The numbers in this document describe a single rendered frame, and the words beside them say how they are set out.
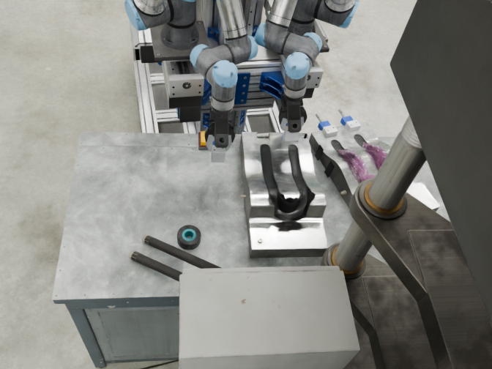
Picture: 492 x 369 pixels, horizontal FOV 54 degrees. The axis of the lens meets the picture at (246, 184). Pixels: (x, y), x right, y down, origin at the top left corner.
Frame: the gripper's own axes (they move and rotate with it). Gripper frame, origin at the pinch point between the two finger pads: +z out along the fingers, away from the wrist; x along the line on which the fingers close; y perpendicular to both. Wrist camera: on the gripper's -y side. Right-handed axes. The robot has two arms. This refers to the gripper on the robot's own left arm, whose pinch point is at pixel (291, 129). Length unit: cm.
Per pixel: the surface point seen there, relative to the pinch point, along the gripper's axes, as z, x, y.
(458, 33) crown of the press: -112, -4, -65
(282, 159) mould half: 3.3, 4.3, -10.9
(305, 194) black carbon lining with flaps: -1.0, -1.6, -28.5
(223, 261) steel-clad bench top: 3, 29, -49
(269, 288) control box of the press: -68, 18, -80
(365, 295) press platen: -46, -5, -77
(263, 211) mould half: -2.8, 13.7, -34.9
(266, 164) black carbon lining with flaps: 2.7, 10.8, -13.0
